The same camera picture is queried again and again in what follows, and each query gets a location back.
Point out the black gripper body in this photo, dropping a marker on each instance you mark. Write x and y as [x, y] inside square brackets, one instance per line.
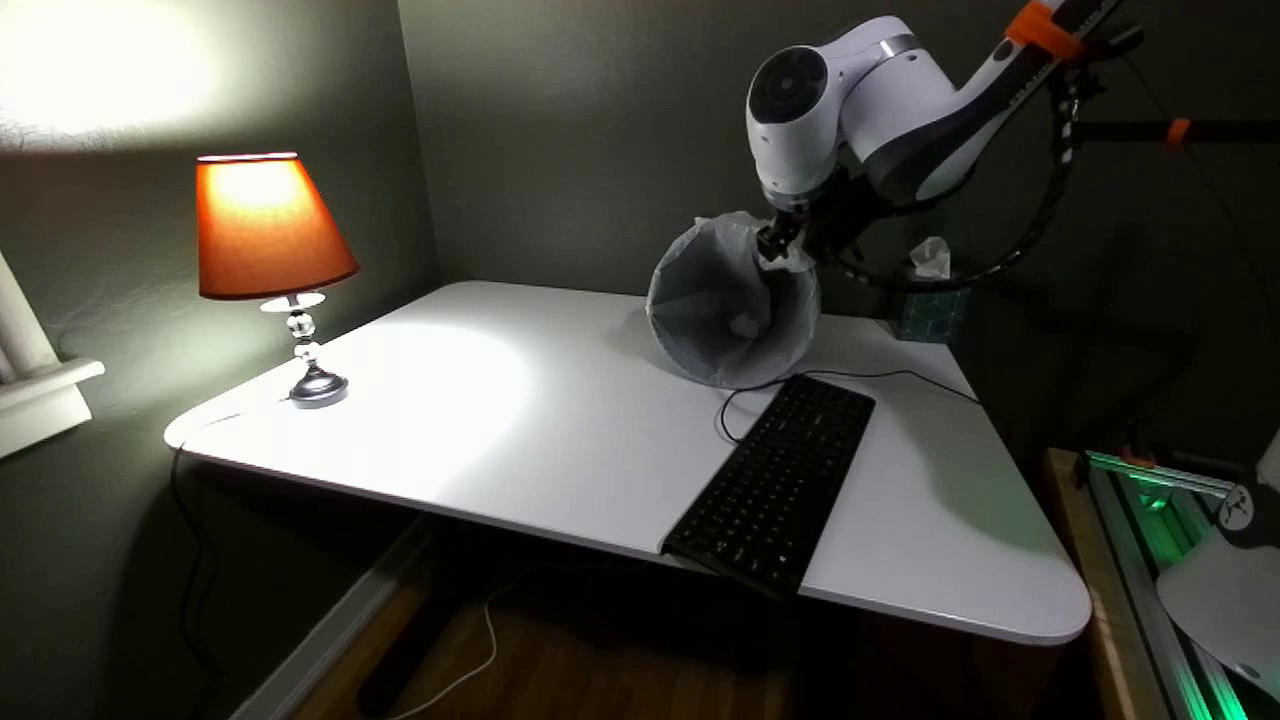
[853, 215]

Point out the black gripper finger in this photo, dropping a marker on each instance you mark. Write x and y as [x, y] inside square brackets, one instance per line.
[782, 241]

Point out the translucent white plastic liner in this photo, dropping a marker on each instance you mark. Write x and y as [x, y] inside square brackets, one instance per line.
[789, 334]

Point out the black bucket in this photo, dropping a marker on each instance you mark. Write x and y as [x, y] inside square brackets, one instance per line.
[704, 307]

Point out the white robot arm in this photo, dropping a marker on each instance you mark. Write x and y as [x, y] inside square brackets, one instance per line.
[866, 92]

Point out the dark tissue box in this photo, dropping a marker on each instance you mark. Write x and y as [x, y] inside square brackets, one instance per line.
[929, 315]

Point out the black computer keyboard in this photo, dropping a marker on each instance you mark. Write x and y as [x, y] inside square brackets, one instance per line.
[775, 485]

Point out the orange shade table lamp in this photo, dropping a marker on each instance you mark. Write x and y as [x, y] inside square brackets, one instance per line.
[264, 224]

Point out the white rounded panel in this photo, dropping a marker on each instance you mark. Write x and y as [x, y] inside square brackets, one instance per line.
[1224, 602]

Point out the grey metal floor beam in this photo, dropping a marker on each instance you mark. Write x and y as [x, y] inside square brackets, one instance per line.
[333, 623]

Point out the green-lit aluminium frame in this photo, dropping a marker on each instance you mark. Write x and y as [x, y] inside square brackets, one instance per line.
[1132, 535]

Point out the white wall shelf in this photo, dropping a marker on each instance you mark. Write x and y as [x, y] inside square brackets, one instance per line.
[43, 400]

